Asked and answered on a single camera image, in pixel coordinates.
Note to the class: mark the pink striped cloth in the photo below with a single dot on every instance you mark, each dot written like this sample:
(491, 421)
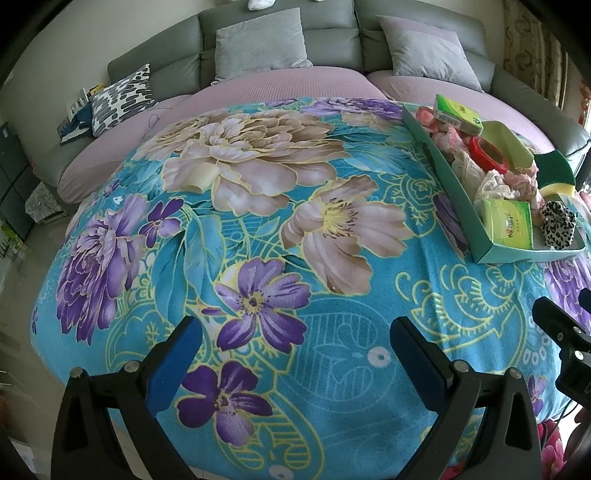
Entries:
(445, 138)

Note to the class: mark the teal cardboard tray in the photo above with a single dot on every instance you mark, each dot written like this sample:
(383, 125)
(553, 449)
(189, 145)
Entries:
(461, 203)

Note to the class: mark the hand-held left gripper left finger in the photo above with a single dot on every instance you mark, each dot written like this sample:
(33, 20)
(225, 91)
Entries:
(178, 360)

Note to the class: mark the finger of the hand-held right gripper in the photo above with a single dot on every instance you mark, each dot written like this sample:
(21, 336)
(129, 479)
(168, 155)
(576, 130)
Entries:
(563, 327)
(586, 302)

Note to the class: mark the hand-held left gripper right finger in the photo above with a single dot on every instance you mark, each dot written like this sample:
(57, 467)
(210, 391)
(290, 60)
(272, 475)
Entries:
(418, 364)

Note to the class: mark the yellow black booklet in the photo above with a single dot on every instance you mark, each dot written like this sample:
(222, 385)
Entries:
(97, 88)

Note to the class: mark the lilac sofa seat cover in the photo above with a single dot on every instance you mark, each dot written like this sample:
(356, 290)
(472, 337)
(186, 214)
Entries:
(415, 85)
(258, 85)

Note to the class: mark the plain grey pillow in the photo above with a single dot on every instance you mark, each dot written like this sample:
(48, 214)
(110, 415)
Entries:
(263, 46)

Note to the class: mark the blue floral blanket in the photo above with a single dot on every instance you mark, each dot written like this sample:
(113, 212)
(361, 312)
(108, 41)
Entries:
(277, 258)

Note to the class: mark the grey lilac pillow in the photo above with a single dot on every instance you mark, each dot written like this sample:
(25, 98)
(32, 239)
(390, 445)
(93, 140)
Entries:
(425, 50)

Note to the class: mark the dark cabinet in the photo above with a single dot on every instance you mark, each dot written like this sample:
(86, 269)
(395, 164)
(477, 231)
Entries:
(14, 184)

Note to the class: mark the red hanging decoration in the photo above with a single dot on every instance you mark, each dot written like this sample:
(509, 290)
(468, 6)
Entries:
(585, 101)

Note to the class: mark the white patterned box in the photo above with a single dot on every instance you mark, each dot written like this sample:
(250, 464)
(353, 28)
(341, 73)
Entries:
(44, 203)

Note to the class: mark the pink white frilly cloth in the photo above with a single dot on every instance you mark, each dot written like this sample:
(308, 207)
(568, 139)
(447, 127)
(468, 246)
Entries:
(521, 184)

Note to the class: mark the beige patterned curtain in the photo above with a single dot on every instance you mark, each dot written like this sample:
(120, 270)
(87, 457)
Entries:
(531, 46)

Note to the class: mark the red tape roll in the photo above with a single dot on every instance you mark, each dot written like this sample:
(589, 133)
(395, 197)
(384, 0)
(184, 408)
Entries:
(480, 150)

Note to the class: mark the leopard print scrunchie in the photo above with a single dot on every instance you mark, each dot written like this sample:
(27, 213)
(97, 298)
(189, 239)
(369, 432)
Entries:
(558, 226)

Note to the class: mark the grey white plush husky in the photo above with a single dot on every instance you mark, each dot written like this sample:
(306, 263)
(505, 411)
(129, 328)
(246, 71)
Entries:
(261, 3)

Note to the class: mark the black white patterned pillow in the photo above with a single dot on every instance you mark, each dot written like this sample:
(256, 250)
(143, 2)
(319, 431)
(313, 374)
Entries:
(122, 99)

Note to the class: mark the grey sofa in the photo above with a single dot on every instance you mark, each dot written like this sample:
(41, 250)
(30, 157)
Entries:
(332, 32)

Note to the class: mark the yellow green sponge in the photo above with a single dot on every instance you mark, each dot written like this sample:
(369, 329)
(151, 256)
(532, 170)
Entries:
(556, 173)

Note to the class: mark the beige lace cloth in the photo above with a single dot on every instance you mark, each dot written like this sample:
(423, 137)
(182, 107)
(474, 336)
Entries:
(480, 180)

